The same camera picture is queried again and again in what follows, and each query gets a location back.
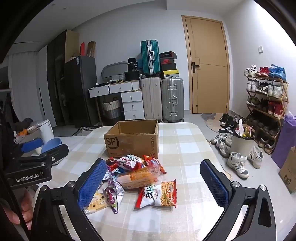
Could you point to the silver suitcase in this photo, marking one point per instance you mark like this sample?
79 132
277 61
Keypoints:
172 99

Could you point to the white red noodle snack packet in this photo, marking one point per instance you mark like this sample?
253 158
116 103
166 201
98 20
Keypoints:
159 192

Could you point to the orange cracker packet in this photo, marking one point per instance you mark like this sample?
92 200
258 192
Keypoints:
138 177

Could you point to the loose shoes cluster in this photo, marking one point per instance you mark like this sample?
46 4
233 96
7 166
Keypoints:
225 129

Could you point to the white kettle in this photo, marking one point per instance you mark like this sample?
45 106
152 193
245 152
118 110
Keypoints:
46 132

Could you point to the round door rug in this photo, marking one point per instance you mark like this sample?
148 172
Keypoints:
212 120

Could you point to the desk clutter pile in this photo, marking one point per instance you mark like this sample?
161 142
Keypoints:
108 83

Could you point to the black shoebox with red stripe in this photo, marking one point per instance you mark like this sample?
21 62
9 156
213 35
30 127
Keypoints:
167 54

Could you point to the beige low cabinet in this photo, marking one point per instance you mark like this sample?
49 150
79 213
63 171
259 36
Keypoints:
29 139

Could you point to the white high-top sneaker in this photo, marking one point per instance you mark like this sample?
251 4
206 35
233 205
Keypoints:
237 164
255 157

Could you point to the grey oval mirror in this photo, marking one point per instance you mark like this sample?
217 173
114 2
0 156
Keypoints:
113 69

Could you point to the colourful wrappers heap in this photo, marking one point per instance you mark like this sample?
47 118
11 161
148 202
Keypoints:
242 132

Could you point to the black refrigerator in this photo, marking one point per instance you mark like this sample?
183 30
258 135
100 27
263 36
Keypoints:
81 92

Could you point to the red carton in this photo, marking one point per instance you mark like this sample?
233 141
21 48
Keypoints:
82 48

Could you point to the white wardrobe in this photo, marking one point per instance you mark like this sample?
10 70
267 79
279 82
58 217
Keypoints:
47 88

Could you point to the small red snack packet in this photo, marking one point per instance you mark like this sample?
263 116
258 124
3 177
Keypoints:
152 162

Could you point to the wooden shoe rack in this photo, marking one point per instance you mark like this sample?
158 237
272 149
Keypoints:
268 79

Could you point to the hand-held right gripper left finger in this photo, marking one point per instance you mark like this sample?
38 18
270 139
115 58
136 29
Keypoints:
92 183

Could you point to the yellow black shoebox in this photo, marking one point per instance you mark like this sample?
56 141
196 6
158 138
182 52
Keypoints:
171 74

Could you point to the beige checked tablecloth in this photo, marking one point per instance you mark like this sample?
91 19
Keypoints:
185 148

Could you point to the orange item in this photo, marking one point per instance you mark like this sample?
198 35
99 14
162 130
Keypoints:
22 133

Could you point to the purple bag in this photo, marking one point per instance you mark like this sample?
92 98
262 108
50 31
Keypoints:
285 139

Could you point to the white cup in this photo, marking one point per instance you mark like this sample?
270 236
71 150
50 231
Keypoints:
38 150

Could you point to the white curtain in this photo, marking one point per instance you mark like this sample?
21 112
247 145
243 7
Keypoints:
23 88

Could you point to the beige suitcase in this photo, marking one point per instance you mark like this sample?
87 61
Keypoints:
151 99

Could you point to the yellow cookie packet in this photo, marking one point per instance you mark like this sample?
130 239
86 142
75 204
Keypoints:
98 201

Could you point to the brown cardboard box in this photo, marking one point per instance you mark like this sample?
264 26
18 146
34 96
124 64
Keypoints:
129 143

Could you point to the wooden door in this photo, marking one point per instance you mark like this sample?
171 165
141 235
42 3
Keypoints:
208 58

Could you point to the white bowl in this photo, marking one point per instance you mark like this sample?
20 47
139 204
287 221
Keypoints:
32 129

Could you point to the woven laundry basket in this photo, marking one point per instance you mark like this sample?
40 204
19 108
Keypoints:
111 109

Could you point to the dark cloth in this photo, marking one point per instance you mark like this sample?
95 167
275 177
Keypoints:
23 122

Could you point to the dark glass cabinet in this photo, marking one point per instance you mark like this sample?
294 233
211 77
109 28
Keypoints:
56 69

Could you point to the teal suitcase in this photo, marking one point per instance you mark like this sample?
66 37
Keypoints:
145 58

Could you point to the blue cookie packet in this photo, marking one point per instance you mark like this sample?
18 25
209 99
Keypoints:
116 171

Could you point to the plain black shoebox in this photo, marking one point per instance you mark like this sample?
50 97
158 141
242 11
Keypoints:
169 67

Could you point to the black storage box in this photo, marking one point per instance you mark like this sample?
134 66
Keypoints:
133 76

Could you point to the black printed bag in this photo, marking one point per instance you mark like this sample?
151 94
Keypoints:
132 66

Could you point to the purple snack packet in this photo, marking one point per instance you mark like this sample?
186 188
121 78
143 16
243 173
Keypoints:
113 194

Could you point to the blue basin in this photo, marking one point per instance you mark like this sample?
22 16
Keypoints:
52 144

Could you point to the rows of racked sneakers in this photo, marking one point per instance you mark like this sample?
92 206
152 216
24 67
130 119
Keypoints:
276 90

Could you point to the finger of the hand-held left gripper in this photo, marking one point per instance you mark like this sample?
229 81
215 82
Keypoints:
57 151
31 145

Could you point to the white drawer desk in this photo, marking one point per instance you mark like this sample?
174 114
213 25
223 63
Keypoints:
131 97

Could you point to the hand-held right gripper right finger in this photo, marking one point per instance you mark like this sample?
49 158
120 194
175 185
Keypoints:
214 183

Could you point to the person's left hand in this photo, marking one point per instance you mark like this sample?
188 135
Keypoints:
26 208

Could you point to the white trash bin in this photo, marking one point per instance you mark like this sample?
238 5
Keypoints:
241 146

